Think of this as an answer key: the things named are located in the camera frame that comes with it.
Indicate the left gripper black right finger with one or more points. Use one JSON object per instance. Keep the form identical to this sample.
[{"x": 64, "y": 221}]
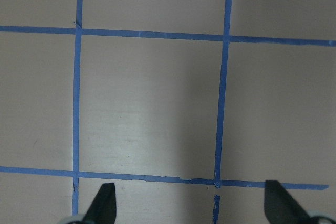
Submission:
[{"x": 281, "y": 207}]

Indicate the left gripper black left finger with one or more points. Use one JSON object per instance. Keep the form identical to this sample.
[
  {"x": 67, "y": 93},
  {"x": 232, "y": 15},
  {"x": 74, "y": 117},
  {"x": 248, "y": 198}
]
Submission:
[{"x": 103, "y": 208}]

